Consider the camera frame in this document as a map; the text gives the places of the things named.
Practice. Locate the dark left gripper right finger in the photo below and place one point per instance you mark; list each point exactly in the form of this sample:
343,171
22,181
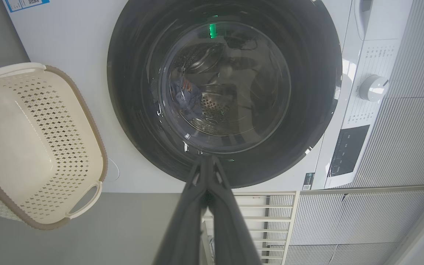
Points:
230,235

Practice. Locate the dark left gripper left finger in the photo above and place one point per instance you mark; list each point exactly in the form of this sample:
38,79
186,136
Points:
186,228

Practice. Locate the blue garment with cream collar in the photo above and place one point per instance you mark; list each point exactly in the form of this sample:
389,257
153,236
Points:
186,95

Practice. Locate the black round glass washer door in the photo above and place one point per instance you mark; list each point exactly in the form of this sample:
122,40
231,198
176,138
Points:
131,92

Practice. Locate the cream perforated laundry basket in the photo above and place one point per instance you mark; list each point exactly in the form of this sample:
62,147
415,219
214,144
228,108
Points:
20,140

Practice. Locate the white front-load washing machine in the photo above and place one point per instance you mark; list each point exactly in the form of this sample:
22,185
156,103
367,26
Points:
79,44

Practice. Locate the white metal rack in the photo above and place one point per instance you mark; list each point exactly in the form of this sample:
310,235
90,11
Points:
271,206

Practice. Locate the round white filter cover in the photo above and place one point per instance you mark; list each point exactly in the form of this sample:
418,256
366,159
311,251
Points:
113,171

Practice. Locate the perforated steel washer drum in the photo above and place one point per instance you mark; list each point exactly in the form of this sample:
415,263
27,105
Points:
226,110

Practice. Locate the white round control knob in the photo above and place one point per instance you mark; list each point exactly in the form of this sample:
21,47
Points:
373,88

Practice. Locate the blue energy label sticker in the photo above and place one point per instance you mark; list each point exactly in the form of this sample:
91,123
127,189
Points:
26,4

